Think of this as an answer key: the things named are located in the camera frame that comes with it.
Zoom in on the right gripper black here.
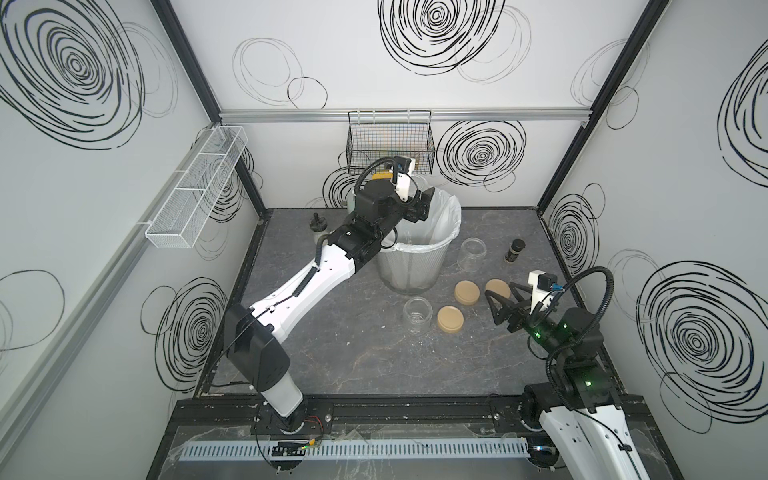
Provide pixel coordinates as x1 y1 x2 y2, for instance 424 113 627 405
485 280 568 365

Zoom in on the glass rice jar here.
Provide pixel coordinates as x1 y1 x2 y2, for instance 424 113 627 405
457 237 487 273

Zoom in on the rice jar tan lid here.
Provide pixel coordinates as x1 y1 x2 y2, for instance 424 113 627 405
409 175 431 197
403 296 433 335

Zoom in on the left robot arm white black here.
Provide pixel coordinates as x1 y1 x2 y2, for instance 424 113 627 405
223 179 435 420

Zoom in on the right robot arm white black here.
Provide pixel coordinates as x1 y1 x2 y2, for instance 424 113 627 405
484 284 650 479

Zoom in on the white plastic bin liner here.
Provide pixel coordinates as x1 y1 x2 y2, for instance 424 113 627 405
382 188 462 254

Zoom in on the small dark spice bottle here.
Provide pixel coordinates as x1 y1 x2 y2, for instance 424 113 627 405
505 238 526 263

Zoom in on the metal mesh trash bin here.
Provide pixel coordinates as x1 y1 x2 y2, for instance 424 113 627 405
375 242 449 295

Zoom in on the small bottle black pump top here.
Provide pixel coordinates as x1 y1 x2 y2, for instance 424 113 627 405
309 212 329 244

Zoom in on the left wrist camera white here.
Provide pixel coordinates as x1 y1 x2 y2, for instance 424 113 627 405
392 155 416 202

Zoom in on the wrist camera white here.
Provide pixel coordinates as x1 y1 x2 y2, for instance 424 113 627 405
392 155 416 202
528 270 558 313

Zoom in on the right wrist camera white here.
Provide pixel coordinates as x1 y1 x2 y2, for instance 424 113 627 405
528 270 558 313

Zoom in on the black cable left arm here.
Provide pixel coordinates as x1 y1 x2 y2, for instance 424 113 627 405
353 157 397 197

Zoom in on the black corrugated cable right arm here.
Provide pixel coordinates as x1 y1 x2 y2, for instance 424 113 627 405
530 266 616 409

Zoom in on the black wire wall basket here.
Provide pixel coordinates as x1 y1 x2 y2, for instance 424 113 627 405
345 109 436 174

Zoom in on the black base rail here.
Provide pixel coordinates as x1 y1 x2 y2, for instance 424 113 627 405
173 393 649 437

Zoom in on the aluminium wall rail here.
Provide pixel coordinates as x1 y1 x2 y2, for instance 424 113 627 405
219 107 592 124

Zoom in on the white slotted cable duct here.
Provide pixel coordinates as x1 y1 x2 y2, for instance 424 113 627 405
179 438 530 462

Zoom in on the white mesh wall shelf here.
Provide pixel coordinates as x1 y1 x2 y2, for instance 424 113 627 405
145 125 247 249

